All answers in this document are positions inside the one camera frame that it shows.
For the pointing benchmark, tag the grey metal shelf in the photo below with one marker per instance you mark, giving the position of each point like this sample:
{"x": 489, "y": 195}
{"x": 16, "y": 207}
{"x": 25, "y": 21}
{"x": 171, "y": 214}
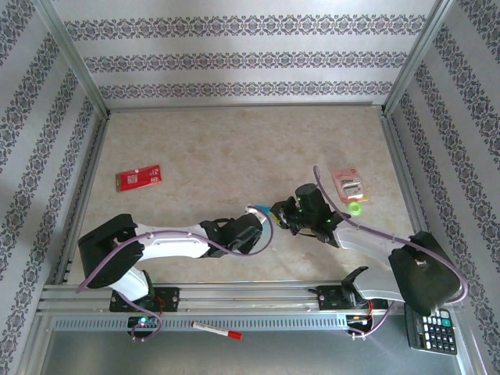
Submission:
{"x": 273, "y": 355}

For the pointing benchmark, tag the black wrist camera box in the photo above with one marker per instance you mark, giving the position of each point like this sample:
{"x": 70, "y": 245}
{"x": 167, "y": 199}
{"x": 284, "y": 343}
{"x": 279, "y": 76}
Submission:
{"x": 246, "y": 239}
{"x": 308, "y": 195}

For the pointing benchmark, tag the white marker with red cap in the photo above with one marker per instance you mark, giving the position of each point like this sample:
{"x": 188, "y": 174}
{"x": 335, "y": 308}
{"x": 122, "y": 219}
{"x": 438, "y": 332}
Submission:
{"x": 216, "y": 330}

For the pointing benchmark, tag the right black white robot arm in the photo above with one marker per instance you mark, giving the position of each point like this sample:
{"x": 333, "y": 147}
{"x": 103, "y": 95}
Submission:
{"x": 426, "y": 273}

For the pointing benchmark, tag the blue square paper sheet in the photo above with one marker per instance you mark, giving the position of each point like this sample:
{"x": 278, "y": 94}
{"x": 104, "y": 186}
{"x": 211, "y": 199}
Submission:
{"x": 262, "y": 208}

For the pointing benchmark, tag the aluminium table edge rail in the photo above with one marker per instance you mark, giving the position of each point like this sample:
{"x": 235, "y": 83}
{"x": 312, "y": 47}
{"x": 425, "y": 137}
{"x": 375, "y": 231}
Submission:
{"x": 246, "y": 108}
{"x": 86, "y": 187}
{"x": 406, "y": 187}

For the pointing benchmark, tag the red card packet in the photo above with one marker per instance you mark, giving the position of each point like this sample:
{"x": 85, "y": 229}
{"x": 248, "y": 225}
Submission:
{"x": 138, "y": 178}

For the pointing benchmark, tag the black calculator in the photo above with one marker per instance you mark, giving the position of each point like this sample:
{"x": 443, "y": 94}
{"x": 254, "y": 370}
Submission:
{"x": 433, "y": 336}

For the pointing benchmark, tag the aluminium frame post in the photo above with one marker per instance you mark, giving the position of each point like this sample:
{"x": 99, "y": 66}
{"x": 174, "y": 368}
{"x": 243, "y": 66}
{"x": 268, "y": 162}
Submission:
{"x": 416, "y": 58}
{"x": 72, "y": 58}

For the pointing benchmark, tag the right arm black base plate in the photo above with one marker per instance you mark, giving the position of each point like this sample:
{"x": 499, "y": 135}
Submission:
{"x": 328, "y": 298}

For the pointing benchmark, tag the left black wrist camera box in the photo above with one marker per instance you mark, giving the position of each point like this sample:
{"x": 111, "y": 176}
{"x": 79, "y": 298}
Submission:
{"x": 246, "y": 239}

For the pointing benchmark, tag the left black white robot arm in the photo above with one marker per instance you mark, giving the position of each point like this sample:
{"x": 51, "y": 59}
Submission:
{"x": 172, "y": 244}

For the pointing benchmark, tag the right black wrist camera box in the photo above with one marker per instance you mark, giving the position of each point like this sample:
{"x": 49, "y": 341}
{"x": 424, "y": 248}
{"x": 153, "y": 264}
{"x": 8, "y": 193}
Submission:
{"x": 308, "y": 195}

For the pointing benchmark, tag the pink blister pack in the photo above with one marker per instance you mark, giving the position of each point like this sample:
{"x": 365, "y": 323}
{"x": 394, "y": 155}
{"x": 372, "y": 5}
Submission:
{"x": 349, "y": 185}

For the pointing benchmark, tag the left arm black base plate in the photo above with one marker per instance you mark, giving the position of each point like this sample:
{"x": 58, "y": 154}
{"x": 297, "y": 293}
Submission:
{"x": 170, "y": 298}

